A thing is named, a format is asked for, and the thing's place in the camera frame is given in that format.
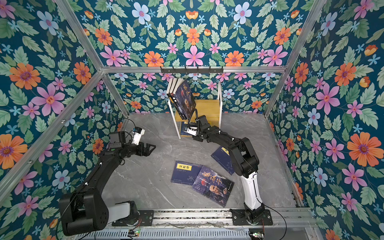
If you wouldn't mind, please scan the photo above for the dark book orange calligraphy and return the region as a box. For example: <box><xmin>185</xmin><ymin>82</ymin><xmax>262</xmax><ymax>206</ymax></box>
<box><xmin>174</xmin><ymin>78</ymin><xmax>196</xmax><ymax>120</ymax></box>

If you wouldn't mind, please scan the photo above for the black wolf cover book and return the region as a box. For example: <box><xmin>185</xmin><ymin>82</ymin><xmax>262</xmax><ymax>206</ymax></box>
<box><xmin>167</xmin><ymin>78</ymin><xmax>183</xmax><ymax>119</ymax></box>

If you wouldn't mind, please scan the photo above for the blue book yellow label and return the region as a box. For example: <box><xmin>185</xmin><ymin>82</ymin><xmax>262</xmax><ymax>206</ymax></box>
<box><xmin>180</xmin><ymin>122</ymin><xmax>192</xmax><ymax>137</ymax></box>

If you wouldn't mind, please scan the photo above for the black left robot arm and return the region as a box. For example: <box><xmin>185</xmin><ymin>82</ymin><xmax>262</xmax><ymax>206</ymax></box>
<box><xmin>59</xmin><ymin>127</ymin><xmax>156</xmax><ymax>237</ymax></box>

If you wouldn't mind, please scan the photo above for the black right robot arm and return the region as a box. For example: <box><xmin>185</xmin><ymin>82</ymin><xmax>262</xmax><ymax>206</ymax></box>
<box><xmin>191</xmin><ymin>115</ymin><xmax>265</xmax><ymax>225</ymax></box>

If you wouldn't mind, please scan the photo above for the white wooden book shelf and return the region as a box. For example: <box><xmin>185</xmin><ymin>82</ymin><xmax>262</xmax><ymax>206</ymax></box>
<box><xmin>166</xmin><ymin>85</ymin><xmax>223</xmax><ymax>138</ymax></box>

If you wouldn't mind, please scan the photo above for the small dark blue book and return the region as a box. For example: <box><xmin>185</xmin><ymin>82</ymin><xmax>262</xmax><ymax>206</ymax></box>
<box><xmin>211</xmin><ymin>147</ymin><xmax>235</xmax><ymax>175</ymax></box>

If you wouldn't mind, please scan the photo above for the blue book in middle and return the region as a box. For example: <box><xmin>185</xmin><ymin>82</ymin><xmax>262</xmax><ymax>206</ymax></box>
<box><xmin>171</xmin><ymin>161</ymin><xmax>203</xmax><ymax>186</ymax></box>

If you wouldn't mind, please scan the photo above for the dark patterned book bottom right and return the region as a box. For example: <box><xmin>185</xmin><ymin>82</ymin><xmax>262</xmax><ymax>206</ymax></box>
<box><xmin>192</xmin><ymin>166</ymin><xmax>235</xmax><ymax>207</ymax></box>

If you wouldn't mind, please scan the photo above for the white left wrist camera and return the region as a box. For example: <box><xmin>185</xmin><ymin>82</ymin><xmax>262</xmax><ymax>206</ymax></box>
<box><xmin>132</xmin><ymin>127</ymin><xmax>145</xmax><ymax>146</ymax></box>

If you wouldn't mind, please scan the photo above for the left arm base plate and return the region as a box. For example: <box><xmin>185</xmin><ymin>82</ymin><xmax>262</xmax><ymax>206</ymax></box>
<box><xmin>112</xmin><ymin>210</ymin><xmax>155</xmax><ymax>227</ymax></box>

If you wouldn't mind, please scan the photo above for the black hook rail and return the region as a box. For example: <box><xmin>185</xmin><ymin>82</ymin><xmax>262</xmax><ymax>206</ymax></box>
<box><xmin>160</xmin><ymin>67</ymin><xmax>224</xmax><ymax>74</ymax></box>

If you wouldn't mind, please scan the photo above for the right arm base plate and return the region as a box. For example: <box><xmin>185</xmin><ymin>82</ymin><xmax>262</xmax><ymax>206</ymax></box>
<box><xmin>230</xmin><ymin>209</ymin><xmax>273</xmax><ymax>226</ymax></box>

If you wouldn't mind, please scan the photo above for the aluminium mounting rail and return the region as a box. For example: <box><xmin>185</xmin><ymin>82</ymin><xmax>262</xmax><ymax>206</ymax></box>
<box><xmin>149</xmin><ymin>208</ymin><xmax>318</xmax><ymax>229</ymax></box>

